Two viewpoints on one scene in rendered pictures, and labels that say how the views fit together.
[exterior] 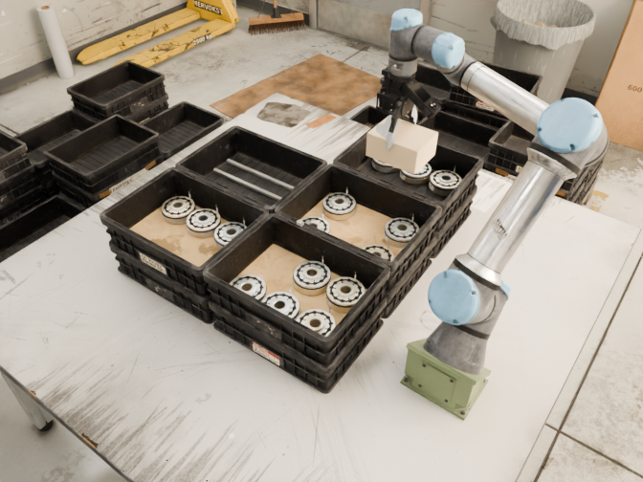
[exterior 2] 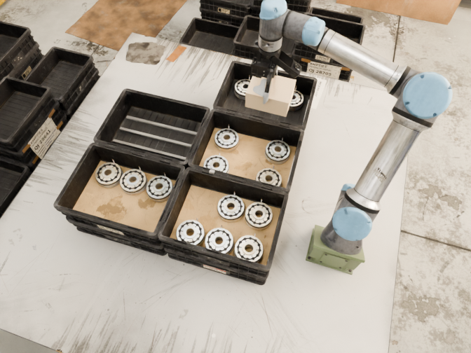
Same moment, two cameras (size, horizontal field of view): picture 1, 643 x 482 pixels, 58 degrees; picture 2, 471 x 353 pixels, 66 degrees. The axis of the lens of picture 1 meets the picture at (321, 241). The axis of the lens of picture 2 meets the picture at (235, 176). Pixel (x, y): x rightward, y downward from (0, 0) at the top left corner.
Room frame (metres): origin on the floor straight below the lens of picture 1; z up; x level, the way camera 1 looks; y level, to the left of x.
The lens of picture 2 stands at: (0.55, 0.20, 2.10)
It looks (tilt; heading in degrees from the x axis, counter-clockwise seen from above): 60 degrees down; 341
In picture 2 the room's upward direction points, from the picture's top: 1 degrees clockwise
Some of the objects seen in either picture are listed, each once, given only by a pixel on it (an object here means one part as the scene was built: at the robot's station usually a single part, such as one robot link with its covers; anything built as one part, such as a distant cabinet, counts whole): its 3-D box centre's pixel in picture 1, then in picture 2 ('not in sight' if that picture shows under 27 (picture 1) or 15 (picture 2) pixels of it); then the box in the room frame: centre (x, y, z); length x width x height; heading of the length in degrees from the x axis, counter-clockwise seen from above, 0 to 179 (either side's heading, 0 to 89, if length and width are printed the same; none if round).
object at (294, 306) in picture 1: (279, 306); (219, 241); (1.00, 0.11, 0.86); 0.10 x 0.10 x 0.01
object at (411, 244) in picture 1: (358, 212); (247, 148); (1.31, -0.11, 0.92); 0.40 x 0.30 x 0.02; 55
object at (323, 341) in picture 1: (297, 273); (225, 216); (1.06, 0.06, 0.92); 0.40 x 0.30 x 0.02; 55
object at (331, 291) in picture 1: (345, 291); (258, 214); (1.05, -0.06, 0.86); 0.10 x 0.10 x 0.01
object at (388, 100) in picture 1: (397, 91); (265, 59); (1.43, -0.20, 1.24); 0.09 x 0.08 x 0.12; 54
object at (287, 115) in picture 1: (281, 112); (144, 52); (2.24, 0.17, 0.71); 0.22 x 0.19 x 0.01; 54
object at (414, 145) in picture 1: (401, 143); (270, 93); (1.41, -0.23, 1.08); 0.16 x 0.12 x 0.07; 54
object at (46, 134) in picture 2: (132, 190); (45, 136); (2.07, 0.84, 0.41); 0.31 x 0.02 x 0.16; 144
